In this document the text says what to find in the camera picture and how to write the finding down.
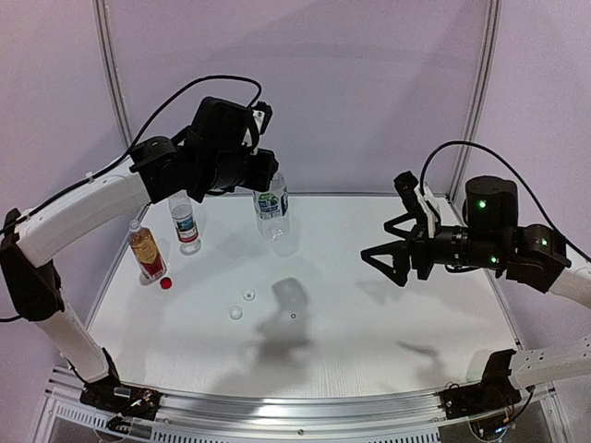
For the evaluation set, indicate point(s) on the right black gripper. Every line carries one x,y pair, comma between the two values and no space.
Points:
419,252

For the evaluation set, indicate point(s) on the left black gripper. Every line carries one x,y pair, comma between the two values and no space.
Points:
264,167

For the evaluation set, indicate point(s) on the clear bottle blue label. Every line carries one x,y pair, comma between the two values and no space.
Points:
272,210

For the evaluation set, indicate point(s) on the clear bottle red white label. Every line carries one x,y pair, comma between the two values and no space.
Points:
186,227

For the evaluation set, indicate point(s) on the clear white bottle cap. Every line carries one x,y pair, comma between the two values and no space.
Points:
249,295

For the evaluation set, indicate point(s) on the gold red tea bottle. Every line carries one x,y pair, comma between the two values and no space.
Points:
146,251

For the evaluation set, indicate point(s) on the red bottle cap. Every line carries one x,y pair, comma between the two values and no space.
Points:
166,283

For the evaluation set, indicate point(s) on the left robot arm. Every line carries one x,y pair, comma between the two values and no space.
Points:
217,153

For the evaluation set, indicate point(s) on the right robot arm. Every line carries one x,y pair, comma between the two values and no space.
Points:
536,255

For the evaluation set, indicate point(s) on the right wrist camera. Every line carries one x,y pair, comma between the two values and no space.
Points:
418,201

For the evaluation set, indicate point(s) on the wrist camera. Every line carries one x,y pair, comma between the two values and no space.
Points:
258,124
418,201

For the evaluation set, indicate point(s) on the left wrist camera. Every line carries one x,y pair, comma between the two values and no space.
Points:
258,124

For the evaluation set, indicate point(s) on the right aluminium corner post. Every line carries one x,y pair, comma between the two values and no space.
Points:
478,97

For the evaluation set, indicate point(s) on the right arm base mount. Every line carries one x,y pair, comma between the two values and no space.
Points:
492,392

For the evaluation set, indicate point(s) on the aluminium front rail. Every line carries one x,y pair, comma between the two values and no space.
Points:
178,416

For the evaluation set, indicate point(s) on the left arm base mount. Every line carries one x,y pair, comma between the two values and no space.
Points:
111,395

